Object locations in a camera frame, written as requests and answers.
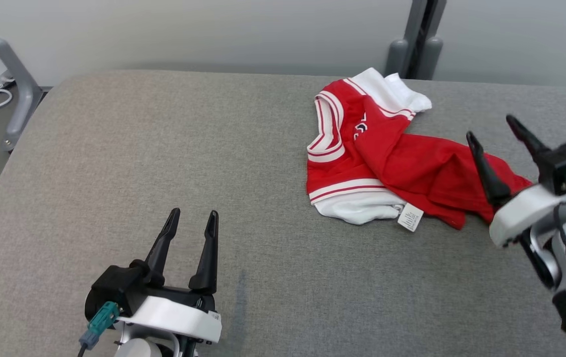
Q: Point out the grey table leg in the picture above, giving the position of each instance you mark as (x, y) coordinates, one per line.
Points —
(20, 84)

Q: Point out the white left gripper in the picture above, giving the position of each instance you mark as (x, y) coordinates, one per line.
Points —
(179, 315)

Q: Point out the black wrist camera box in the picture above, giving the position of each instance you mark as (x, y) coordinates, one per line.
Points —
(560, 166)
(112, 287)

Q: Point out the red white basketball jersey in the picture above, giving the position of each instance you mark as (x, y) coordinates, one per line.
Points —
(412, 168)

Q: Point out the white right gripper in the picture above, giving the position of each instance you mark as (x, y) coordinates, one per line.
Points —
(523, 213)

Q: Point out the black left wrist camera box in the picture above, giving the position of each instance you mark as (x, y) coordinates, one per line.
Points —
(112, 287)

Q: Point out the grey metal partition post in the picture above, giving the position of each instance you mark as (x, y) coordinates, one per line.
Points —
(414, 34)

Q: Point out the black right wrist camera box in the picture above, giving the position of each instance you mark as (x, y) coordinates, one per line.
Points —
(560, 166)

